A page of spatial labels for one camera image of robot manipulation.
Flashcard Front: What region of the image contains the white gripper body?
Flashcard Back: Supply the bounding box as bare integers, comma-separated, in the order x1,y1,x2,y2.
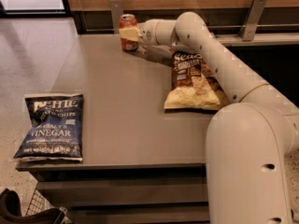
138,20,160,46

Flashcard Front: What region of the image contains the blue Kettle chip bag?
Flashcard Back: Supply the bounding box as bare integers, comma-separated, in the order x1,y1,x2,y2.
14,93,84,161

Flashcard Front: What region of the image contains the grey lower drawer front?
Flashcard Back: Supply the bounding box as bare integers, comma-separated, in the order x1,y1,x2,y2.
67,205,210,224

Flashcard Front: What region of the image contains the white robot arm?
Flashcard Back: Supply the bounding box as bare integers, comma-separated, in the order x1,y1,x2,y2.
120,12,299,224

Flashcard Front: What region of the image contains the brown sea salt chip bag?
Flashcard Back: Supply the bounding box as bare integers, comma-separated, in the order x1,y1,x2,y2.
164,51,230,110

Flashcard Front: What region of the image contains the right metal wall bracket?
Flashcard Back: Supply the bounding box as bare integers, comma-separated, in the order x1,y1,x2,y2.
239,0,267,41

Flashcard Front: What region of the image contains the grey drawer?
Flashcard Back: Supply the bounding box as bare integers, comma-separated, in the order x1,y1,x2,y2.
37,177,207,207
67,205,210,224

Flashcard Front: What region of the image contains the metal wall bracket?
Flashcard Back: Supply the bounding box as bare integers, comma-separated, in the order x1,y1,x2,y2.
109,0,123,34
239,0,267,41

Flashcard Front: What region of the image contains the grey upper drawer front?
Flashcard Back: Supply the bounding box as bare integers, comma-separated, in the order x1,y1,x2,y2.
37,177,207,207

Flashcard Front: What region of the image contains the left metal wall bracket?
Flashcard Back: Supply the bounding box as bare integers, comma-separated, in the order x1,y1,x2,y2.
109,0,123,34

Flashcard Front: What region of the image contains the red coke can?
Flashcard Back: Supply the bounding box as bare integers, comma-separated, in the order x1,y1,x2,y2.
119,14,138,51

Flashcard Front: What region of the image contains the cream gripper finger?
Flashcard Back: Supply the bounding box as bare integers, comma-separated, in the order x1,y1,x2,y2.
119,26,140,42

